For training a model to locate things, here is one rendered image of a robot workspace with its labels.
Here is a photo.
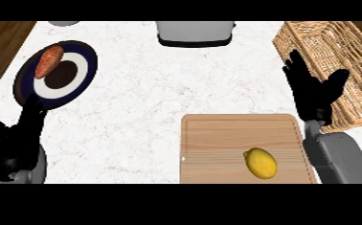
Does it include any grey toaster appliance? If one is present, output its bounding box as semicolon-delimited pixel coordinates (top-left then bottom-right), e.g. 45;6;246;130
155;20;237;48

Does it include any brown wooden surface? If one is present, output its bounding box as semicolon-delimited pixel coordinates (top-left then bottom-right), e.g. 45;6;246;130
0;20;38;79

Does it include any navy and white plate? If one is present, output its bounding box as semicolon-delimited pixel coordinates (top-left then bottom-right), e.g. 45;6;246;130
13;39;99;111

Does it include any wicker basket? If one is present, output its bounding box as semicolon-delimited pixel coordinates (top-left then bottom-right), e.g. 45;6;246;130
271;20;362;134

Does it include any grey round object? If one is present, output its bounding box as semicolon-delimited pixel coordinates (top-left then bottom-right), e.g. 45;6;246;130
48;20;82;28

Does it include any yellow lemon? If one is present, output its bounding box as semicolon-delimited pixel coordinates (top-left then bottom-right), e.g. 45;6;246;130
242;146;279;180

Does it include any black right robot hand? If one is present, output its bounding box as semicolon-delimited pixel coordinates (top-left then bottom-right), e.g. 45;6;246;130
280;49;351;126

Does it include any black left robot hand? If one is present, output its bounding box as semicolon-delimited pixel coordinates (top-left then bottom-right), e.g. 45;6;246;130
0;93;48;183

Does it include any wooden cutting board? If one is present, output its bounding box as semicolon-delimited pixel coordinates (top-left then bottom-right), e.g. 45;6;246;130
180;113;319;185

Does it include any orange carrot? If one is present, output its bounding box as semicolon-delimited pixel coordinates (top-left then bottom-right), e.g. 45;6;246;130
34;45;65;80

